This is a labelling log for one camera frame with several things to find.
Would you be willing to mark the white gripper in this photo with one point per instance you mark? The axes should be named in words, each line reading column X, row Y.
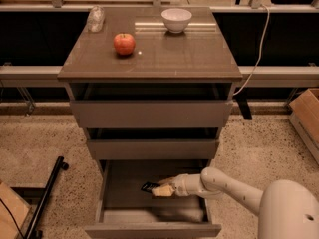
column 179, row 185

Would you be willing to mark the grey top drawer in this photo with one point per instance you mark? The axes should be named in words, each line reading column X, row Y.
column 163, row 105

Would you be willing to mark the grey drawer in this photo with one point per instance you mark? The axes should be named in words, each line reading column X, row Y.
column 163, row 105
column 153, row 143
column 126, row 212

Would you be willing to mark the grey bottom drawer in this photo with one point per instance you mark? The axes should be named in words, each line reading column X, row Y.
column 126, row 212

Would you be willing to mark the red apple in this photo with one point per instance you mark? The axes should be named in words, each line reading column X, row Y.
column 124, row 44

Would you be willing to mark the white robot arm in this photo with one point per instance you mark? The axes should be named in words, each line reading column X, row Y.
column 285, row 209

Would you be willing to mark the cardboard box left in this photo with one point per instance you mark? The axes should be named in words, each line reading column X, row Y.
column 13, row 213

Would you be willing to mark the white ceramic bowl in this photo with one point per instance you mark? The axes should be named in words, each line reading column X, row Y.
column 176, row 19

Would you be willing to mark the grey middle drawer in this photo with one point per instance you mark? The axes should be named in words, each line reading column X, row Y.
column 153, row 143

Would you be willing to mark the grey drawer cabinet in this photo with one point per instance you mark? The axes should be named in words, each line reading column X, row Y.
column 198, row 55

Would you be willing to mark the grey metal rail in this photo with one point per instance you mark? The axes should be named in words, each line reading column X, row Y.
column 262, row 77

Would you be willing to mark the black metal stand bar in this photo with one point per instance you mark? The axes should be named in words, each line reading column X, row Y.
column 32, row 232

